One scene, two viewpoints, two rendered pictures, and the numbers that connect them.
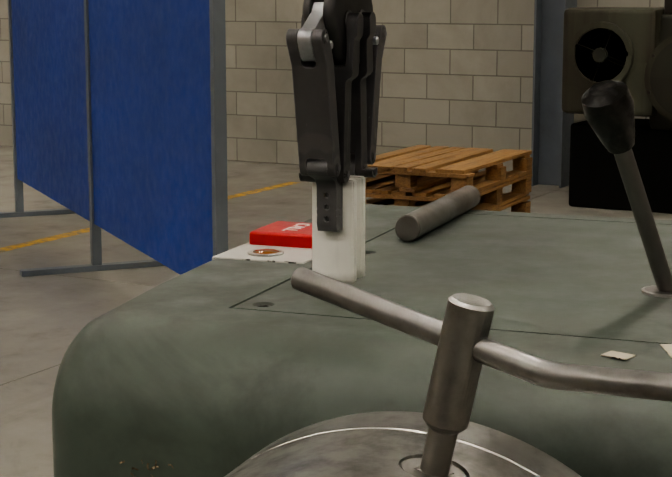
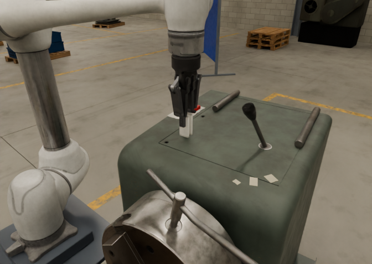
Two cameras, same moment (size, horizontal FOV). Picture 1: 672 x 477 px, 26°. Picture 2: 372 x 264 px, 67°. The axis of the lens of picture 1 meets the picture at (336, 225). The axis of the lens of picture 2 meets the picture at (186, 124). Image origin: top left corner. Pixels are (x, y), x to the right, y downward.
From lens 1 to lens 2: 0.38 m
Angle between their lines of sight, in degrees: 22
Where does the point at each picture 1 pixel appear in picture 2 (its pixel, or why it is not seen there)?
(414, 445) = not seen: hidden behind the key
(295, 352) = (164, 164)
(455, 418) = (175, 220)
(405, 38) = (266, 0)
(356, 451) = (158, 214)
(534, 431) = (211, 200)
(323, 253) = (181, 130)
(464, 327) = (176, 203)
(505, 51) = (289, 4)
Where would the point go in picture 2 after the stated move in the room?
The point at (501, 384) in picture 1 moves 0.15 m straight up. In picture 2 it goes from (206, 185) to (208, 128)
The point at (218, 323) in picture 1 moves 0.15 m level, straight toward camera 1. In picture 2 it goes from (151, 150) to (135, 186)
